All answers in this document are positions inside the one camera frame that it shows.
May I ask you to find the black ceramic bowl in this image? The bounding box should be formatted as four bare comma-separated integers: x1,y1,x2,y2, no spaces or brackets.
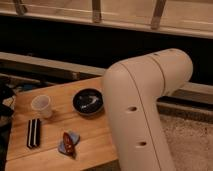
72,88,103,116

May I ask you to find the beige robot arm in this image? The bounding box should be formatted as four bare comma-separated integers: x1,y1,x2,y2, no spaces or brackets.
102,49,193,171

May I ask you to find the wooden table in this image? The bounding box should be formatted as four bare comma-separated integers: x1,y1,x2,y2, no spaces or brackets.
5,77,117,171

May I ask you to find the translucent plastic cup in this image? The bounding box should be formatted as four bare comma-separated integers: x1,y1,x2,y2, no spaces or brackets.
31,95,53,119

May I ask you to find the black white striped box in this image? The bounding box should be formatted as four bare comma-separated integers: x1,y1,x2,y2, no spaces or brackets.
26,118,41,149

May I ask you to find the dark clutter at left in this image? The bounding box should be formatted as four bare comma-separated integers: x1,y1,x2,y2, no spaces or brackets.
0,77,15,127

